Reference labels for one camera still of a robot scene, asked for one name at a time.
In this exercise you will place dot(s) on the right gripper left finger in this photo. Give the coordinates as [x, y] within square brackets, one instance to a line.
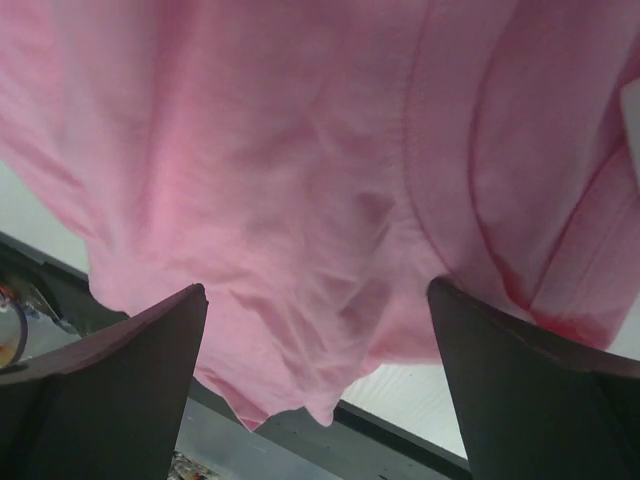
[108, 406]

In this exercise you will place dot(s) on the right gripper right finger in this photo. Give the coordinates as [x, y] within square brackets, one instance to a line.
[531, 404]

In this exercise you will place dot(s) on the pink t shirt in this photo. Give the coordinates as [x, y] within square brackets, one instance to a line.
[315, 164]

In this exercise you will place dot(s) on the black table edge rail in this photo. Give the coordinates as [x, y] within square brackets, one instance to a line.
[292, 445]

